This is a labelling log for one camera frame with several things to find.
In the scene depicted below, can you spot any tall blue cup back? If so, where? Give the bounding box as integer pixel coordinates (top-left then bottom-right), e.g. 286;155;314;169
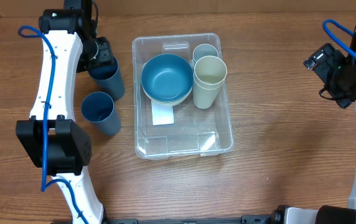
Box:
88;57;125;100

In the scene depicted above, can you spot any tall blue cup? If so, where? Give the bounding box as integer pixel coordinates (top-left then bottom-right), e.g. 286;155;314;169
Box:
81;91;121;136
88;57;125;100

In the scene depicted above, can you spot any tall blue cup front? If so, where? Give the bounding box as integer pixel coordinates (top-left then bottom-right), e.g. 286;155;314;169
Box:
81;91;121;136

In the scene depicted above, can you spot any cream bowl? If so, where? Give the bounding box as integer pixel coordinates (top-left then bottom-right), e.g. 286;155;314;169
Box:
144;89;192;106

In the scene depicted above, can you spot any teal blue bowl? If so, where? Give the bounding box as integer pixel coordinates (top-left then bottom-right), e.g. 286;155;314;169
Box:
141;54;193;103

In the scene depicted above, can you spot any small grey cup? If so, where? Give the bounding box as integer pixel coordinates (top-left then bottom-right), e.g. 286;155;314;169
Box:
192;44;218;65

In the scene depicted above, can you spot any tall cream cup front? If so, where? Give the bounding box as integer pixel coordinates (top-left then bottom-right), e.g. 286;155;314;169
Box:
194;55;227;90

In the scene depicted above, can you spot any tall cream cup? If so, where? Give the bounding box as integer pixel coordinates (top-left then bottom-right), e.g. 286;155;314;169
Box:
194;55;227;90
193;78;224;109

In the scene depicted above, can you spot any tall cream cup back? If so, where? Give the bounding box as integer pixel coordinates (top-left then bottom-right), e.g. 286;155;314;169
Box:
193;78;224;109

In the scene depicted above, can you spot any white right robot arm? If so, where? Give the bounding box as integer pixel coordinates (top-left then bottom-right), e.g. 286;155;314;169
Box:
241;19;356;224

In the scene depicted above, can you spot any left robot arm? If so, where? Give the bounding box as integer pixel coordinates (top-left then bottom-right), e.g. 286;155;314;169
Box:
16;0;118;223

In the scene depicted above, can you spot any white label in bin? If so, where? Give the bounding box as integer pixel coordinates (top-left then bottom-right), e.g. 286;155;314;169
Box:
151;101;174;126

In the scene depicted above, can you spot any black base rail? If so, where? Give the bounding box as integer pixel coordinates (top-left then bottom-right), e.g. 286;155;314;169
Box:
106;215;271;224

